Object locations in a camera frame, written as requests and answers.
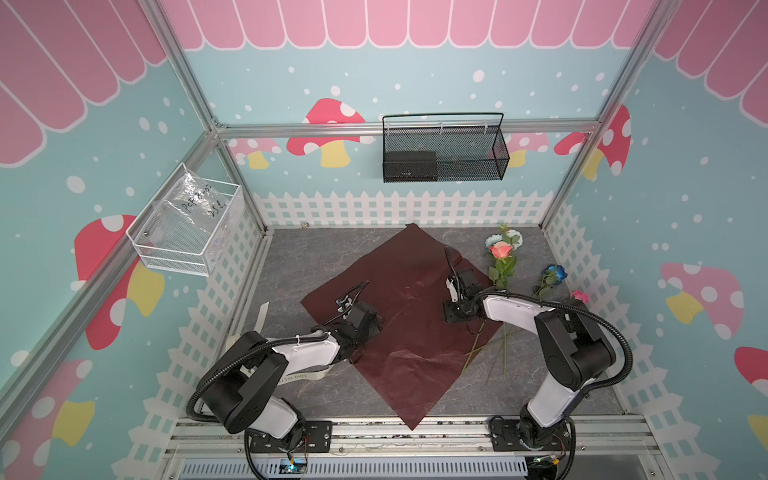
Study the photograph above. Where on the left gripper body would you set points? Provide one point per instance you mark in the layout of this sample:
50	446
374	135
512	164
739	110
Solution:
373	331

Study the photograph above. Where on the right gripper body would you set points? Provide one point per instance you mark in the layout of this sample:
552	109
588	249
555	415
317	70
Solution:
455	287

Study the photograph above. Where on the pink orange fake rose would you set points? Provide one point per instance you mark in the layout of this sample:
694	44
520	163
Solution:
500	273

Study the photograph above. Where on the dark red wrapping paper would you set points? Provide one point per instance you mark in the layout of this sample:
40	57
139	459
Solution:
418	355

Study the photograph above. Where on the dark blue fake rose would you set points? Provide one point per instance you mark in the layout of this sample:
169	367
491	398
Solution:
551	276

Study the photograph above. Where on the small pink fake rose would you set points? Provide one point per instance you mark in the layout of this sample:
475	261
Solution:
581	296

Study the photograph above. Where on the light blue fake flower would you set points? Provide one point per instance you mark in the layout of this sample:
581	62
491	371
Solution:
506	234

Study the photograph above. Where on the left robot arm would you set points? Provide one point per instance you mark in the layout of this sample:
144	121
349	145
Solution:
237	392

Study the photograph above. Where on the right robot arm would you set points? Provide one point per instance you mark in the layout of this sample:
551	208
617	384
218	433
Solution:
582	353

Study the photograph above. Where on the cream ribbon strip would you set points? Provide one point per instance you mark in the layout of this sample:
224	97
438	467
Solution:
261	317

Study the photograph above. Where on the black box in basket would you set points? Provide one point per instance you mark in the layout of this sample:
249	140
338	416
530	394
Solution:
410	166

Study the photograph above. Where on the clear plastic bag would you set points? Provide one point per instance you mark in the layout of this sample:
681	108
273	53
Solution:
193	203

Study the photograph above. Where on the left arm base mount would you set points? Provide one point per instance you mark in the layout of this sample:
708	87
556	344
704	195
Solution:
307	436

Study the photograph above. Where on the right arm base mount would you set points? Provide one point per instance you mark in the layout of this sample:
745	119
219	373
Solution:
525	435

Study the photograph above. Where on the black wire mesh basket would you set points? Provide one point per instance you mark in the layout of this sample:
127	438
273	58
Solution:
469	146

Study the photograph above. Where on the white wire basket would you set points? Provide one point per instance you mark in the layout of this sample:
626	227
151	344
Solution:
161	246

